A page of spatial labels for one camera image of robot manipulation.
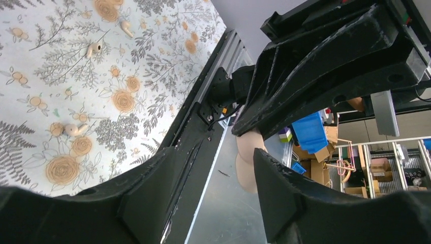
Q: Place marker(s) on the beige earbud charging case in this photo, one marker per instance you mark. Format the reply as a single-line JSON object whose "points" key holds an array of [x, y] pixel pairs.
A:
{"points": [[244, 163]]}

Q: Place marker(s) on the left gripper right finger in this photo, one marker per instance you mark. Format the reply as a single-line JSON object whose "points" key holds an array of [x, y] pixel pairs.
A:
{"points": [[296, 209]]}

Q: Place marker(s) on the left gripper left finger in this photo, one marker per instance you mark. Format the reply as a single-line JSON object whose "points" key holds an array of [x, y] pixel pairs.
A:
{"points": [[133, 207]]}

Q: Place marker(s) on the blue plastic bin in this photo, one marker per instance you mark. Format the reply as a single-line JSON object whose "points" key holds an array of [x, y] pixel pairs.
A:
{"points": [[310, 133]]}

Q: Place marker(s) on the floral patterned table mat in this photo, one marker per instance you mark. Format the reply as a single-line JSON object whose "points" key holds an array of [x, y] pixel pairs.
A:
{"points": [[129, 93]]}

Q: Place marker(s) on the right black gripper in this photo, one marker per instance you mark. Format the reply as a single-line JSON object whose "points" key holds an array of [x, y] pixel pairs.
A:
{"points": [[322, 53]]}

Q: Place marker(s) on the beige earbud near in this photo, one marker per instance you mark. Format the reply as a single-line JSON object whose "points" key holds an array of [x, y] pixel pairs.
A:
{"points": [[93, 49]]}

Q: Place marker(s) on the beige earbud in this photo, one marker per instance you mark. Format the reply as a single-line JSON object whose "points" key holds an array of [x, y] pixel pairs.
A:
{"points": [[125, 26], [73, 130], [93, 49]]}

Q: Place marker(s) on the beige earbud far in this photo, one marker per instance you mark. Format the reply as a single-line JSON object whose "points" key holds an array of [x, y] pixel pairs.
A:
{"points": [[125, 26]]}

